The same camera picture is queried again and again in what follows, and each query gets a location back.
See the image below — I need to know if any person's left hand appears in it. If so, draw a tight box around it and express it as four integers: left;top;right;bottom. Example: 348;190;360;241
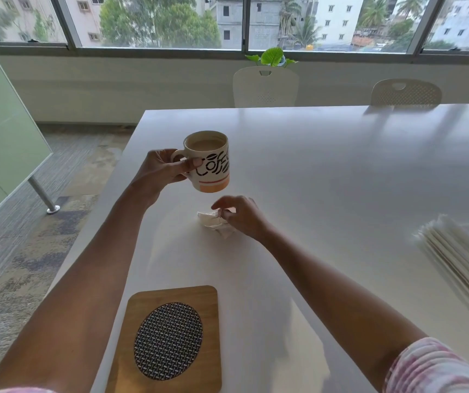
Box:
130;149;203;208

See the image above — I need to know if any person's right hand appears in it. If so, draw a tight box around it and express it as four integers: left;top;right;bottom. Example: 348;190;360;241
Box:
211;196;275;242

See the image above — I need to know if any white tissue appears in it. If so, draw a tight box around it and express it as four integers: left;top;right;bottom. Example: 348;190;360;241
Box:
196;208;235;240

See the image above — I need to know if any white patterned coffee mug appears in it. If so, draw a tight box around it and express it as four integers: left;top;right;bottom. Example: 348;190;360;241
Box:
171;131;231;193

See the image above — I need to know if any person's left forearm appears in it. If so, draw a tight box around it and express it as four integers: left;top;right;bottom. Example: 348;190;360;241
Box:
0;185;161;393

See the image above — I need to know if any person's right forearm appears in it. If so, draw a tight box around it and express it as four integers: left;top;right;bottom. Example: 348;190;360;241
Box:
258;227;428;392

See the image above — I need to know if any milky coffee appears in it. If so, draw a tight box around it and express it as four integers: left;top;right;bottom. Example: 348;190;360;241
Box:
187;134;225;150

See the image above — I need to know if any white perforated chair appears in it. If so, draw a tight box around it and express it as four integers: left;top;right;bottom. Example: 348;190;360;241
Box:
233;66;300;108
370;79;442;107

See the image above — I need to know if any green leafy plant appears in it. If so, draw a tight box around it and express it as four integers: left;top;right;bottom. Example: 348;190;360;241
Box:
245;47;299;69

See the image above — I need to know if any wooden trivet with woven inset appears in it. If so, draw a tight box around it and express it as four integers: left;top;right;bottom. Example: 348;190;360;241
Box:
105;285;222;393

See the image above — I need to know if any frosted glass board on stand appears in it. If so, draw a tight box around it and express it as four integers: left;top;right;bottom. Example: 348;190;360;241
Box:
0;16;61;236

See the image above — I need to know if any stack of white paper napkins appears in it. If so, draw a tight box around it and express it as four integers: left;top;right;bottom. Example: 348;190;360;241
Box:
413;214;469;339

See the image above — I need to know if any pink white sleeve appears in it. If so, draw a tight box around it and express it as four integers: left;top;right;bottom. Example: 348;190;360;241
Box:
383;337;469;393

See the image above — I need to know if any window with metal frame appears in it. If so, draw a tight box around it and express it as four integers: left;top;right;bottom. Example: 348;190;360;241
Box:
0;0;469;65

